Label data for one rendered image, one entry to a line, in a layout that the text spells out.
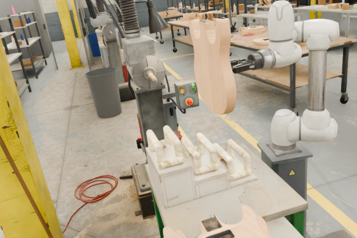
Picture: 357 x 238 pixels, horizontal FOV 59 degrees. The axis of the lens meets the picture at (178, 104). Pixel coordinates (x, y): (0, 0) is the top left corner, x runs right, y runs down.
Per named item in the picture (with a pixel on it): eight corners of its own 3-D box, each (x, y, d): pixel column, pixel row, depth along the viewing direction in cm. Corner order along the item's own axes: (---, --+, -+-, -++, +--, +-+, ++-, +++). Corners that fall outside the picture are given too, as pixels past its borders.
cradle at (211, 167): (194, 172, 142) (194, 167, 141) (217, 166, 145) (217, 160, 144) (197, 176, 139) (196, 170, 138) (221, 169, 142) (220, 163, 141)
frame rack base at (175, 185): (149, 177, 160) (144, 147, 154) (177, 169, 164) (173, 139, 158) (164, 209, 136) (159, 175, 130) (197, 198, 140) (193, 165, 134)
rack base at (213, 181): (177, 170, 164) (175, 154, 161) (206, 161, 168) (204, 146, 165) (196, 199, 139) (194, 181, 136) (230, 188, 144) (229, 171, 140)
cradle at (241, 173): (228, 178, 149) (227, 172, 147) (249, 171, 152) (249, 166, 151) (231, 181, 146) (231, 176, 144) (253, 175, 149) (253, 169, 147)
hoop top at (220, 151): (211, 148, 162) (210, 143, 161) (217, 146, 163) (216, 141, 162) (229, 166, 144) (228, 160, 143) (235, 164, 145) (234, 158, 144)
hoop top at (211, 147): (196, 138, 157) (195, 132, 156) (201, 136, 158) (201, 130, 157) (212, 155, 139) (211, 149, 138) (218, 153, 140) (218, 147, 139)
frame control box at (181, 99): (167, 108, 268) (163, 79, 259) (191, 103, 272) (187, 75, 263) (174, 118, 245) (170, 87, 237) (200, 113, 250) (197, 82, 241)
